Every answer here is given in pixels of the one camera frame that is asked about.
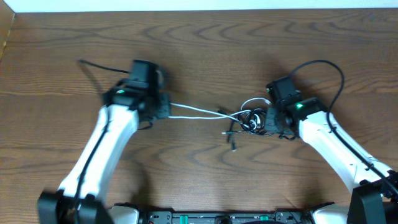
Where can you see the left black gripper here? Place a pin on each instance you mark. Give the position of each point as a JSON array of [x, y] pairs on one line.
[[162, 106]]

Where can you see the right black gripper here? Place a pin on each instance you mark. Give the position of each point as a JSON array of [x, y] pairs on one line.
[[269, 124]]

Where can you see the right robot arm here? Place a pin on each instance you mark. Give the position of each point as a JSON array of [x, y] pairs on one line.
[[371, 183]]

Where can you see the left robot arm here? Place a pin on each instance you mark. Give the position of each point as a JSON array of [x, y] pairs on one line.
[[81, 196]]

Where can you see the cardboard panel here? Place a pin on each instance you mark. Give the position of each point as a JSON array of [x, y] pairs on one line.
[[7, 16]]

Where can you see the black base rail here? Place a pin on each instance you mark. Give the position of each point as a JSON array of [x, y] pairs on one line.
[[167, 217]]

